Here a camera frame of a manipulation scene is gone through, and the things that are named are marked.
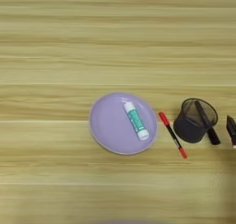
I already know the purple round plate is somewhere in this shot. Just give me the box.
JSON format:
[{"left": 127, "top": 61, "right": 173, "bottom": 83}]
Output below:
[{"left": 88, "top": 91, "right": 159, "bottom": 156}]

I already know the white green glue stick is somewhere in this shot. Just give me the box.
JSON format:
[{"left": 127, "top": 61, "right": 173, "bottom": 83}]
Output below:
[{"left": 123, "top": 100, "right": 150, "bottom": 142}]

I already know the red black marker pen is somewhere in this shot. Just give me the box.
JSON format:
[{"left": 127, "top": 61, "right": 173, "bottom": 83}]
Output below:
[{"left": 158, "top": 111, "right": 189, "bottom": 159}]

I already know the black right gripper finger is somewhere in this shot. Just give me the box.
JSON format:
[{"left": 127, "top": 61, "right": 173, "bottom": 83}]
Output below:
[{"left": 226, "top": 114, "right": 236, "bottom": 149}]

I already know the black mesh pen cup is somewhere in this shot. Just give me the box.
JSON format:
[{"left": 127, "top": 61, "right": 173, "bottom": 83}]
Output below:
[{"left": 172, "top": 98, "right": 219, "bottom": 144}]

